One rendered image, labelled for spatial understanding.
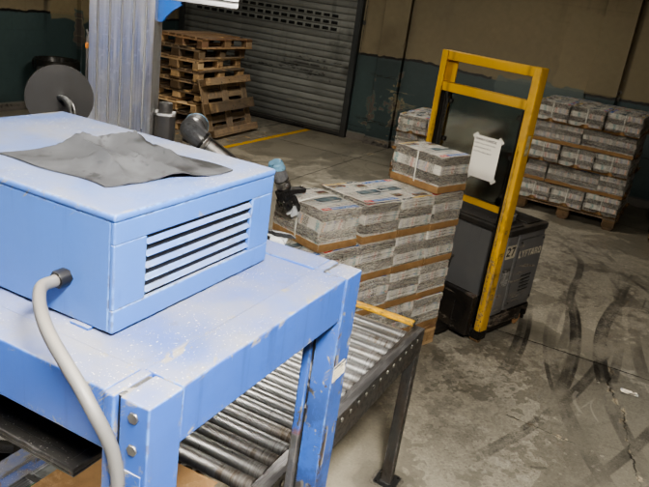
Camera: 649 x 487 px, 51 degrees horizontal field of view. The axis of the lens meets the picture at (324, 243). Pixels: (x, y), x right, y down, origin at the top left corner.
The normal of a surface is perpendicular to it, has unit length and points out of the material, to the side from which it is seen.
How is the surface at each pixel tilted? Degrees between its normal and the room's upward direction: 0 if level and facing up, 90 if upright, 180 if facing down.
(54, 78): 90
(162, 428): 90
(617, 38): 90
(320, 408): 90
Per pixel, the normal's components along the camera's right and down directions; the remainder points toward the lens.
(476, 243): -0.73, 0.15
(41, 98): 0.45, 0.37
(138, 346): 0.14, -0.93
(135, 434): -0.47, 0.25
